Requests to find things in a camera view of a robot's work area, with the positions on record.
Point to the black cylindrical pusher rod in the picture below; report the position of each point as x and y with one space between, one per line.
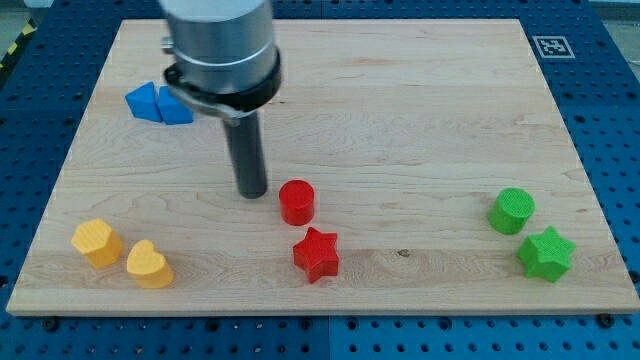
245 148

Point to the black clamp ring mount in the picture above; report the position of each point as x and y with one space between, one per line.
231 107

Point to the red cylinder block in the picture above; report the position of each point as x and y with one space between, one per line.
296 199

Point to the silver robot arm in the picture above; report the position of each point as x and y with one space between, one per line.
227 65

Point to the red star block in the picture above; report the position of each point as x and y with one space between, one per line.
316 254

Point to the green star block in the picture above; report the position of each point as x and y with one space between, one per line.
546 255

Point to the blue cube block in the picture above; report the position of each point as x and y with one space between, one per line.
172 111

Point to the blue triangle block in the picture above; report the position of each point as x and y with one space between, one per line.
142 103

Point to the yellow heart block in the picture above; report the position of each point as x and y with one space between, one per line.
148 267

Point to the wooden board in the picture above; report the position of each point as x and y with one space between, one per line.
406 129

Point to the yellow hexagon block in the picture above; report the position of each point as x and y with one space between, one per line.
98 242

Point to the green cylinder block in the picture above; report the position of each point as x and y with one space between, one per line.
511 210

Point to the white fiducial marker tag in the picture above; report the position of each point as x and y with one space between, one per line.
553 47

